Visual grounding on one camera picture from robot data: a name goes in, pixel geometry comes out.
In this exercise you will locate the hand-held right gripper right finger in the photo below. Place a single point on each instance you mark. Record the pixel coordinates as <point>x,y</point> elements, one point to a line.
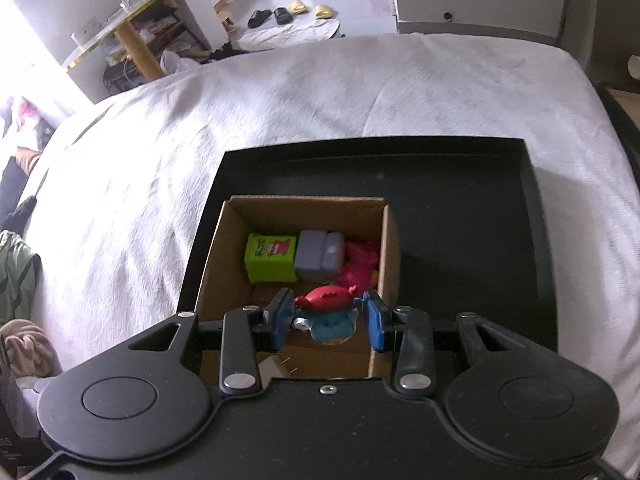
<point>377,322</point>

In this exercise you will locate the white plastic bag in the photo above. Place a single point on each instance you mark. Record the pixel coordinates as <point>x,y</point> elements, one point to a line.
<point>177,62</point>

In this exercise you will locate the green toy cube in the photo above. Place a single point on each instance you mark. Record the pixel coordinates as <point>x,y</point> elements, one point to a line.
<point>270,257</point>

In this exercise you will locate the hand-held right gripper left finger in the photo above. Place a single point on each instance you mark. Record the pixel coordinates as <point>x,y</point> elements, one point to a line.
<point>280,320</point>

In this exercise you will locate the dark bed frame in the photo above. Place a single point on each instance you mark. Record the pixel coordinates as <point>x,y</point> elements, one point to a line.
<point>615,120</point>

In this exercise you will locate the gold-edged glass table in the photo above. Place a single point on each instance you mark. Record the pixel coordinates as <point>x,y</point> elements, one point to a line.
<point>135,45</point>

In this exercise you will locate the white fluffy blanket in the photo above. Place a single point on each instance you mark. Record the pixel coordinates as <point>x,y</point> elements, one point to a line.
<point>300,100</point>

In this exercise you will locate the black tray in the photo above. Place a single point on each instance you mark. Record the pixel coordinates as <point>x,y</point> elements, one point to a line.
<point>450,235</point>

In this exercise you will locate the green striped cloth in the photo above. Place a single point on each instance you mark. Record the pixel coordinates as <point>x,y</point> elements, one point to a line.
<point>17,275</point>

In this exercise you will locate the dark cloth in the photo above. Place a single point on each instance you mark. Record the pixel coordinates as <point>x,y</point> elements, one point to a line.
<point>17,215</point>

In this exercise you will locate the beige cloth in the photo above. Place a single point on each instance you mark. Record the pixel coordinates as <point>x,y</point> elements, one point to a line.
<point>25,347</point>

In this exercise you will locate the black slipper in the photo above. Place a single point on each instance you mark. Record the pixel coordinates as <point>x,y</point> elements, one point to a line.
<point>259,19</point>
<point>283,15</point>

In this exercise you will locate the brown cardboard box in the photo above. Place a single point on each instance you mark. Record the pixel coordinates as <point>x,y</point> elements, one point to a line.
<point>225,250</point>

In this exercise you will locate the pink hooded figurine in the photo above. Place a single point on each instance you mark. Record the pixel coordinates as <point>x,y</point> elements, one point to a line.
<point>360,262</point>

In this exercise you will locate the white floor cloth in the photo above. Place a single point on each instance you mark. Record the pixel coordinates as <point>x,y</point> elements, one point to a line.
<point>290,35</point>

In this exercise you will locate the grey toy block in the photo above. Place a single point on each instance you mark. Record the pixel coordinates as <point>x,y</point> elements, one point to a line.
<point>317,255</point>

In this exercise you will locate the white cabinet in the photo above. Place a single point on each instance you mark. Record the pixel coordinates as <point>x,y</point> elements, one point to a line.
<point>475,0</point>

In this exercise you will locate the red and blue mug figurine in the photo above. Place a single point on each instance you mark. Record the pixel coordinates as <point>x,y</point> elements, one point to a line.
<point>330,317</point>

